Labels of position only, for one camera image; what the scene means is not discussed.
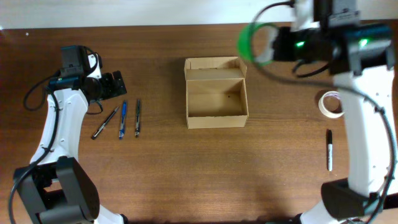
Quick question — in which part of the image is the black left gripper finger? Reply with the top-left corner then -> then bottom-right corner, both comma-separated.
113,70 -> 127,95
99,73 -> 117,98

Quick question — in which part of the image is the beige masking tape roll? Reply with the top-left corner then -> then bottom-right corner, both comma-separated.
318,91 -> 344,119

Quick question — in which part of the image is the green tape roll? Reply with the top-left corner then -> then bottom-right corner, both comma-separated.
237,22 -> 279,66

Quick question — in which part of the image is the black white marker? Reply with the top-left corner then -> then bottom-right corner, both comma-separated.
326,129 -> 333,172

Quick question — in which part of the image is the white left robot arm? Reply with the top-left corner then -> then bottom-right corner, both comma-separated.
7,71 -> 128,223

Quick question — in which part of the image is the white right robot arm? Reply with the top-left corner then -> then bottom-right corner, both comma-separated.
266,22 -> 397,223

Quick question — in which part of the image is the dark grey pen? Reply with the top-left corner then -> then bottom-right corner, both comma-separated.
134,99 -> 141,138

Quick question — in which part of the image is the black slim pen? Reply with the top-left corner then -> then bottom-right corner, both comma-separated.
91,106 -> 119,140

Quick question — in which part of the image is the blue pen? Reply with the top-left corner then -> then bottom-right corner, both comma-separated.
119,100 -> 127,140

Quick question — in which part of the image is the brown cardboard box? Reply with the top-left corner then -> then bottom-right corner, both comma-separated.
184,57 -> 249,129

